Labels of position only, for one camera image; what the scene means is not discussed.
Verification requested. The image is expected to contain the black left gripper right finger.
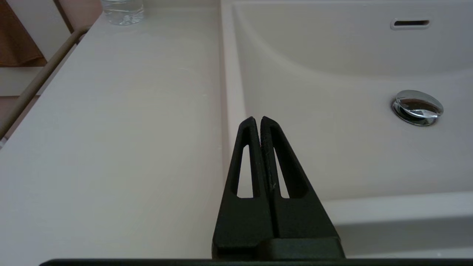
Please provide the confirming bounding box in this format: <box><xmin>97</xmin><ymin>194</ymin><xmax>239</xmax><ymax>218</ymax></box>
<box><xmin>261</xmin><ymin>116</ymin><xmax>339</xmax><ymax>239</ymax></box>

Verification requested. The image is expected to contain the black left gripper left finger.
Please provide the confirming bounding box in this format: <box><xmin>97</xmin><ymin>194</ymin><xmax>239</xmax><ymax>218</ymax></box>
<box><xmin>212</xmin><ymin>116</ymin><xmax>275</xmax><ymax>259</ymax></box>

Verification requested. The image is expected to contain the beige wash basin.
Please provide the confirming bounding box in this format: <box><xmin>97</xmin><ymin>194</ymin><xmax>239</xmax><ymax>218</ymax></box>
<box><xmin>221</xmin><ymin>0</ymin><xmax>473</xmax><ymax>256</ymax></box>

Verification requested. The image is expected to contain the chrome drain stopper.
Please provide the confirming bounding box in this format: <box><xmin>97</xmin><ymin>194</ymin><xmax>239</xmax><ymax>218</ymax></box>
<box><xmin>392</xmin><ymin>90</ymin><xmax>444</xmax><ymax>127</ymax></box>

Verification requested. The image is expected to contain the chrome overflow slot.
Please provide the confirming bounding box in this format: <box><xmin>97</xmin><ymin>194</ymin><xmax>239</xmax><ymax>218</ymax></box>
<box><xmin>391</xmin><ymin>18</ymin><xmax>431</xmax><ymax>31</ymax></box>

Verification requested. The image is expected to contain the clear plastic water bottle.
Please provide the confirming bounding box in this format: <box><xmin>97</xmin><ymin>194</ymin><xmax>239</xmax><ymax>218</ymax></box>
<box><xmin>101</xmin><ymin>0</ymin><xmax>144</xmax><ymax>26</ymax></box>

